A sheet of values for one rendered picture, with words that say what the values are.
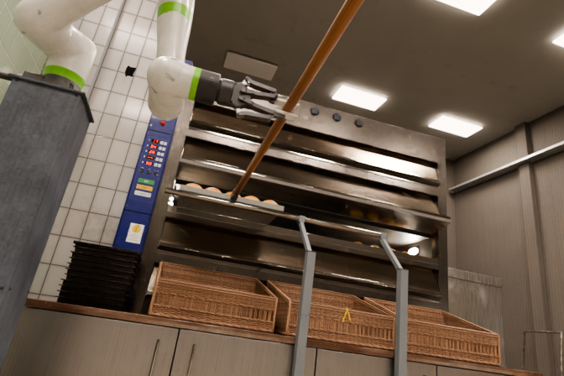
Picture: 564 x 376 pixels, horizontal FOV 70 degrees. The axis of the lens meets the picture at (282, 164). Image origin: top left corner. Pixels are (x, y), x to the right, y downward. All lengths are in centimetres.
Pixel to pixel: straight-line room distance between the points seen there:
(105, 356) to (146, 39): 193
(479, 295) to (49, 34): 774
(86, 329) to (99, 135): 118
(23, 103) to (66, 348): 93
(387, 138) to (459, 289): 530
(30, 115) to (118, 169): 116
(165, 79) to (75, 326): 110
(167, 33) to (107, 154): 130
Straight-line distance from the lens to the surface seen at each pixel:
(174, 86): 113
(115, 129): 261
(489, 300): 843
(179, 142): 257
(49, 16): 147
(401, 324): 207
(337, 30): 88
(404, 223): 287
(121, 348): 184
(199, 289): 188
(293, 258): 250
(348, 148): 287
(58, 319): 187
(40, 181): 134
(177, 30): 140
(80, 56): 156
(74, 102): 142
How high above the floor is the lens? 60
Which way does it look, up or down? 22 degrees up
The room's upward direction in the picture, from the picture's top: 8 degrees clockwise
